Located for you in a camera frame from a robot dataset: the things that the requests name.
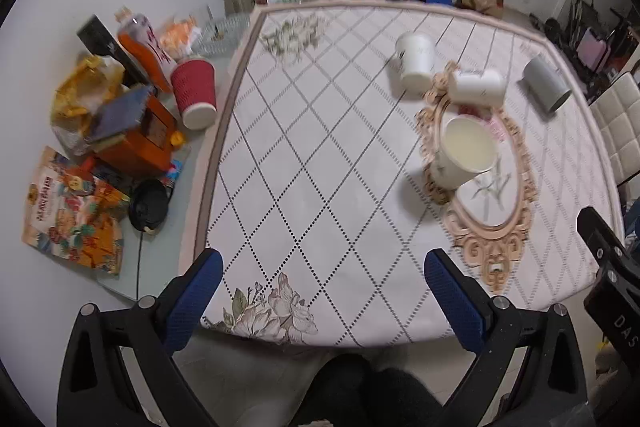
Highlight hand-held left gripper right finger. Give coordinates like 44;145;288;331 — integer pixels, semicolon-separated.
424;248;597;427

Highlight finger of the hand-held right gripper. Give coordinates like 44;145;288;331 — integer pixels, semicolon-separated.
576;206;635;269

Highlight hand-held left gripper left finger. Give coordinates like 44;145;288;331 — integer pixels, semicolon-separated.
56;248;224;427

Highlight cream paper cup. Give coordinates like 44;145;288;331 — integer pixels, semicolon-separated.
429;116;499;190

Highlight grey cup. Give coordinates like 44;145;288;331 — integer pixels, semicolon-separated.
522;56;572;114

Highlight small white paper cup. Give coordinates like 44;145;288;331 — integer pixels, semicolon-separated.
447;69;505;106

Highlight red ribbed paper cup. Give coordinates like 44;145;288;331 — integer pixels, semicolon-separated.
171;57;218;130

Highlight large white paper cup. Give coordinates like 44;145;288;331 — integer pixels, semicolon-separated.
394;32;437;92

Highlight black round device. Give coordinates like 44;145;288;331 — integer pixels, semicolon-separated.
128;179;172;234

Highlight person's legs in dark pants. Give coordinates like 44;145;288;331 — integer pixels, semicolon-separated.
294;353;447;427

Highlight colourful printed snack bag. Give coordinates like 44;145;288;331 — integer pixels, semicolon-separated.
21;146;132;278

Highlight orange wooden box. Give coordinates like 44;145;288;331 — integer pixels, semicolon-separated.
94;94;179;176

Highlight white patterned table mat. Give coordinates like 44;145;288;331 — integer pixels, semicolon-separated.
200;0;626;348

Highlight pink suitcase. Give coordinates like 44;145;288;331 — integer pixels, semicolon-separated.
576;27;614;74

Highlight dark grey packet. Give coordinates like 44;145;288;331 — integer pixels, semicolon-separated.
86;86;154;144

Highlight yellow snack bag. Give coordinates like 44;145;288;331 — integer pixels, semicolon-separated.
50;56;126;158

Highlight orange sauce bottle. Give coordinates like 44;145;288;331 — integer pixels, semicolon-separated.
115;8;174;94

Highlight orange and white packet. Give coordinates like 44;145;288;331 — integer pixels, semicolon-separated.
159;14;202;61

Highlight clear glass bowl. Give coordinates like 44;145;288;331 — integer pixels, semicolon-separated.
191;14;251;56

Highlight black box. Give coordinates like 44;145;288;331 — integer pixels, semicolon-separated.
76;14;153;88

